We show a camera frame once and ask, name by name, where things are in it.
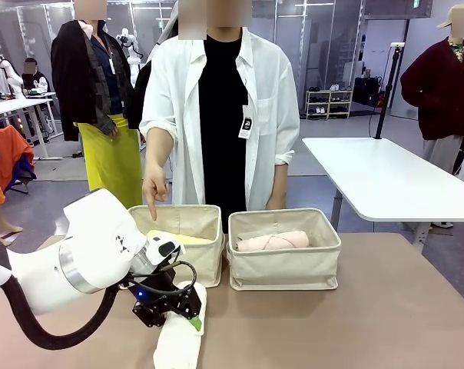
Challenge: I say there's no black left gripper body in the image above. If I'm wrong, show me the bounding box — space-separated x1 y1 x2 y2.
130 267 197 308

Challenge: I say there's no black pole stand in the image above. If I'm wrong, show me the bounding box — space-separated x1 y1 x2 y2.
374 42 406 140

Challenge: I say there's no person in white shirt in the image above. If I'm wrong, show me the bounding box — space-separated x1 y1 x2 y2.
138 0 301 234

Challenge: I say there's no beige cap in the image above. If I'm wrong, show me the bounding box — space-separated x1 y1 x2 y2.
436 4 464 31

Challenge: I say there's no thin black cable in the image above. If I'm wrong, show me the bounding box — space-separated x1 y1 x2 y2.
118 260 198 298

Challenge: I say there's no mannequin in maroon cardigan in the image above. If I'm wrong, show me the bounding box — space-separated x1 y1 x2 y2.
399 36 464 176

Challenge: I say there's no person's left forearm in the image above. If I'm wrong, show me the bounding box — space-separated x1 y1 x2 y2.
272 163 289 195

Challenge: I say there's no white table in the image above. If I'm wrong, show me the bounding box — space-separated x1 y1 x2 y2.
300 137 464 253

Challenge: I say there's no black equipment case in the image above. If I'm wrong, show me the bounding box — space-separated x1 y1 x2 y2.
353 75 383 107

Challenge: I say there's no mannequin black jacket yellow apron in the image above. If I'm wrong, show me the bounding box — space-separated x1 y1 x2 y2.
50 7 144 211

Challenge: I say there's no person's left hand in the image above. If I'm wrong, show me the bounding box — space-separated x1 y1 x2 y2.
266 191 288 211

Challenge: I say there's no wooden shoe rack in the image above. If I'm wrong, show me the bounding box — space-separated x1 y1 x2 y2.
305 88 353 120

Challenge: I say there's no orange cloth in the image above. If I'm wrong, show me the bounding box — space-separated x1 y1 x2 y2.
0 125 37 193

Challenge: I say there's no white towel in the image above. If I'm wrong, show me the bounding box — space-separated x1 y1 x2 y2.
152 281 208 369

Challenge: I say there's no person's right forearm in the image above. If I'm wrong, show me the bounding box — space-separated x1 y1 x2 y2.
143 128 175 170

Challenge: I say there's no person's right hand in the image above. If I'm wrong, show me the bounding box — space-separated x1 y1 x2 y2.
141 163 171 222

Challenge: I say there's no seated person in background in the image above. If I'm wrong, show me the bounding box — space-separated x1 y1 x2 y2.
21 57 51 95

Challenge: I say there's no beige fabric basket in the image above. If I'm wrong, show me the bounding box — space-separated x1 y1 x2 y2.
227 208 343 291
127 204 226 288

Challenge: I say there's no thick black cable hose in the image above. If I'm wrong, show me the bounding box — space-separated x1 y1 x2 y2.
1 274 121 351

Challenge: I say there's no pink towel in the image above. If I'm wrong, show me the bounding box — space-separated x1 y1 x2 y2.
234 230 310 253

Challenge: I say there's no white background desk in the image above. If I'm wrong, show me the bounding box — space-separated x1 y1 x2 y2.
0 91 62 161

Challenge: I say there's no white badge tag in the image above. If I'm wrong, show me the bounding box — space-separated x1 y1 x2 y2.
237 105 254 139

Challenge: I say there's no yellow towel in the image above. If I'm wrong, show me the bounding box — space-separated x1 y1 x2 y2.
145 229 214 245

